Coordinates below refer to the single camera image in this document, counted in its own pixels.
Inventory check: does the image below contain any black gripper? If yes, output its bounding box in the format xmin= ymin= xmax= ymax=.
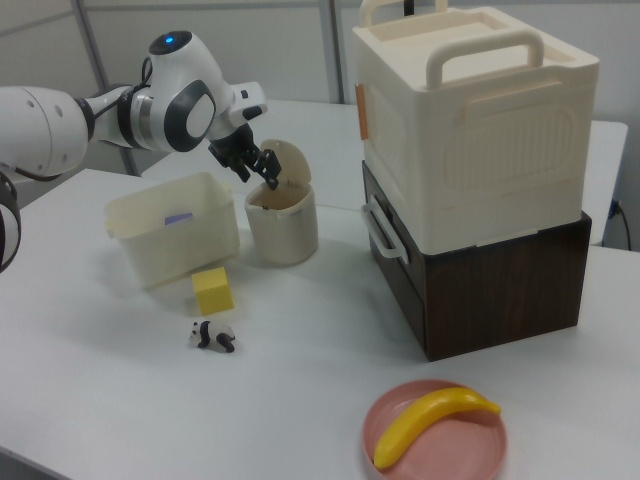
xmin=207 ymin=123 xmax=283 ymax=192

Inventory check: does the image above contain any cream trash can with lid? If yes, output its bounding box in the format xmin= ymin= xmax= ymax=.
xmin=243 ymin=138 xmax=320 ymax=266

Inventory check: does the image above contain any cream open plastic bin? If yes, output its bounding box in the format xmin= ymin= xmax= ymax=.
xmin=103 ymin=171 xmax=241 ymax=290

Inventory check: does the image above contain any yellow foam cube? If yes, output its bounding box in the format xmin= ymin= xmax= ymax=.
xmin=192 ymin=266 xmax=235 ymax=316

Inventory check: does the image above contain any panda figurine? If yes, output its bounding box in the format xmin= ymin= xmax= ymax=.
xmin=188 ymin=319 xmax=238 ymax=353

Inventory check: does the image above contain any dark wooden drawer cabinet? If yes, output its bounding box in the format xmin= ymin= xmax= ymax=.
xmin=360 ymin=159 xmax=594 ymax=362

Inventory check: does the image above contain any yellow toy banana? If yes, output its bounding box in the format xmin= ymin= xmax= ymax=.
xmin=373 ymin=385 xmax=502 ymax=470

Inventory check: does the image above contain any pink plate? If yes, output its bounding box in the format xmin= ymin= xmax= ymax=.
xmin=362 ymin=378 xmax=510 ymax=480

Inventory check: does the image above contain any translucent white drawer handle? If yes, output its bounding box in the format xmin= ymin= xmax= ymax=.
xmin=360 ymin=192 xmax=412 ymax=262

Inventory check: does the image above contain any cream plastic crate with handles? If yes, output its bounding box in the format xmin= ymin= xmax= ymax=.
xmin=352 ymin=0 xmax=600 ymax=249

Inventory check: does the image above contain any black cable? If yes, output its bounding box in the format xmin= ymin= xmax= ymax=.
xmin=610 ymin=198 xmax=632 ymax=247

